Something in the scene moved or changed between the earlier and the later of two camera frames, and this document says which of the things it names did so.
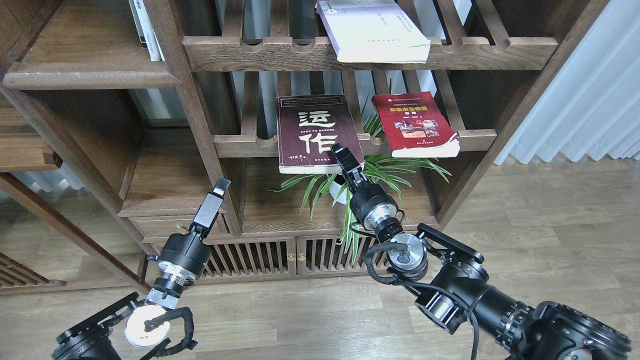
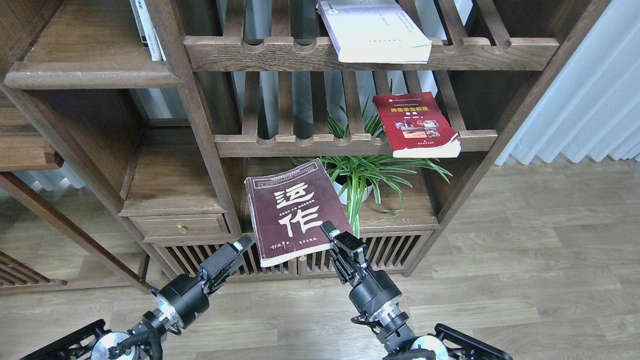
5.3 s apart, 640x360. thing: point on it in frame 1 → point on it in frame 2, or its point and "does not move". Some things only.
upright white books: [145, 32] does not move
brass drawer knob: [181, 229] does not move
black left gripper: [185, 256] → [183, 298]
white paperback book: [373, 31] does not move
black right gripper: [371, 204] → [377, 295]
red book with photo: [415, 127] does not move
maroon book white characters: [307, 127] → [289, 205]
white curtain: [591, 108] does not move
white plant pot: [334, 190] does not move
